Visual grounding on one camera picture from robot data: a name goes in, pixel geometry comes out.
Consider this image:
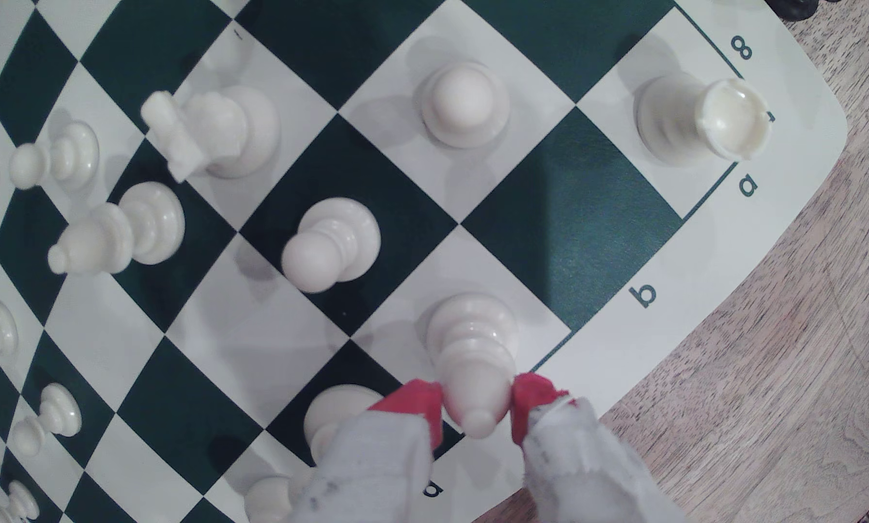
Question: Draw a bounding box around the white chess rook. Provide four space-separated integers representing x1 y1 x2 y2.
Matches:
636 71 773 167

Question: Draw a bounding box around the white chess bishop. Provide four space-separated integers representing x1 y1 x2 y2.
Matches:
426 292 520 440
47 181 186 276

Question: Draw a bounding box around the white chess king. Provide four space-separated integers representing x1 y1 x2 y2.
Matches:
244 468 315 523

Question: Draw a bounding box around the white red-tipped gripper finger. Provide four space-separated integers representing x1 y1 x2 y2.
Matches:
285 378 446 523
511 372 686 523

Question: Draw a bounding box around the white chess knight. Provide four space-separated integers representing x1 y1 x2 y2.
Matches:
140 85 281 184

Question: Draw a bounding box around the black chess bishop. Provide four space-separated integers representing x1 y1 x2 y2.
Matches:
766 0 821 21

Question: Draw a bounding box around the white chess queen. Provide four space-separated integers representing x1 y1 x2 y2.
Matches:
303 384 386 466

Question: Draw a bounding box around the green white chess mat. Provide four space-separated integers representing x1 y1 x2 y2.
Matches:
0 0 850 523

